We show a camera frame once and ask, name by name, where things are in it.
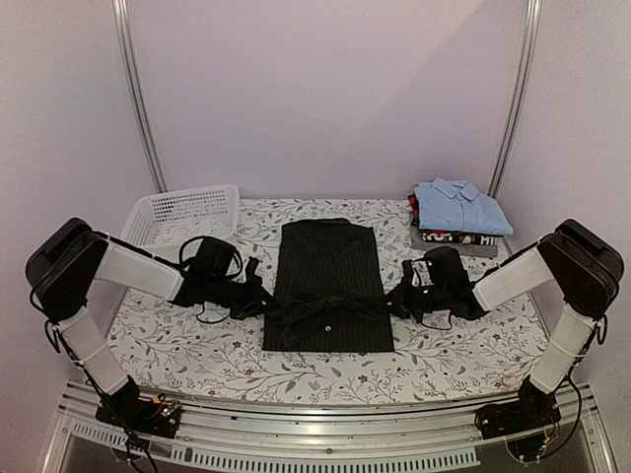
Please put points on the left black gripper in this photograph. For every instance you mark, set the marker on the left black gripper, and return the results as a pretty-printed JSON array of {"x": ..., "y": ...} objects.
[{"x": 252, "y": 305}]

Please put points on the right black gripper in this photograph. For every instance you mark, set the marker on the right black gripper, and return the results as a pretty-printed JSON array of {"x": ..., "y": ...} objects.
[{"x": 401, "y": 304}]

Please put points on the black pinstriped long sleeve shirt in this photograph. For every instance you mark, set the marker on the black pinstriped long sleeve shirt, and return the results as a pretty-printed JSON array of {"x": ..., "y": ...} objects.
[{"x": 328, "y": 290}]

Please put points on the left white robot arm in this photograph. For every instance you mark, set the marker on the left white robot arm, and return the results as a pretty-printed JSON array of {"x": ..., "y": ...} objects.
[{"x": 63, "y": 271}]

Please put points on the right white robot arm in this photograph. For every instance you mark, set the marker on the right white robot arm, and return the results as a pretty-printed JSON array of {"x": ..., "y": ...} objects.
[{"x": 585, "y": 269}]

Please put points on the floral patterned table mat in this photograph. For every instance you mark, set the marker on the floral patterned table mat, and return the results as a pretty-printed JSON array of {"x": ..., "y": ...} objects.
[{"x": 166, "y": 348}]

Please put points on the red black plaid folded shirt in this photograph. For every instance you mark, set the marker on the red black plaid folded shirt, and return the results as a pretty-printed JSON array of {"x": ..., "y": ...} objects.
[{"x": 415, "y": 209}]

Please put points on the black white printed folded shirt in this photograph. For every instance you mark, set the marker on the black white printed folded shirt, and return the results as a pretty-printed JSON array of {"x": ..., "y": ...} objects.
[{"x": 457, "y": 238}]

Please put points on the light blue folded shirt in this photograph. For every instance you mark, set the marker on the light blue folded shirt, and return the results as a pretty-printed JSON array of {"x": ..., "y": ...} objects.
[{"x": 459, "y": 206}]

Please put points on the white plastic basket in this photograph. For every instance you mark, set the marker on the white plastic basket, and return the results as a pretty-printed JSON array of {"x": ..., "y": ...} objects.
[{"x": 174, "y": 217}]

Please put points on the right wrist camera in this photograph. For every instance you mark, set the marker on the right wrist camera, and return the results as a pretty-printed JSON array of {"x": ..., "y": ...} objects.
[{"x": 410, "y": 277}]

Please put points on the aluminium front rail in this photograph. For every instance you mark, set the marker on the aluminium front rail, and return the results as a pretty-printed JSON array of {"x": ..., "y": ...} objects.
[{"x": 238, "y": 436}]

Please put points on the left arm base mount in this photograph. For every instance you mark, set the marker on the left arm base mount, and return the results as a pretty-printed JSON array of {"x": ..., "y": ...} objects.
[{"x": 158, "y": 416}]

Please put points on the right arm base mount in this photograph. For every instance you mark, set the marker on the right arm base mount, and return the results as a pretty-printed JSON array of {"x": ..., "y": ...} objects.
[{"x": 503, "y": 419}]

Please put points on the right aluminium frame post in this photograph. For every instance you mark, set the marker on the right aluminium frame post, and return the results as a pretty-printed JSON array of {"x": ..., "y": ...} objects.
[{"x": 518, "y": 97}]

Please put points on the aluminium frame post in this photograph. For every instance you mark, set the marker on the aluminium frame post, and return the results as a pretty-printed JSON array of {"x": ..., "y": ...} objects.
[
  {"x": 518, "y": 97},
  {"x": 132, "y": 76}
]

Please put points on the left aluminium frame post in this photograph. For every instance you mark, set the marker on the left aluminium frame post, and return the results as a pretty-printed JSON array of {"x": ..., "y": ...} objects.
[{"x": 132, "y": 76}]

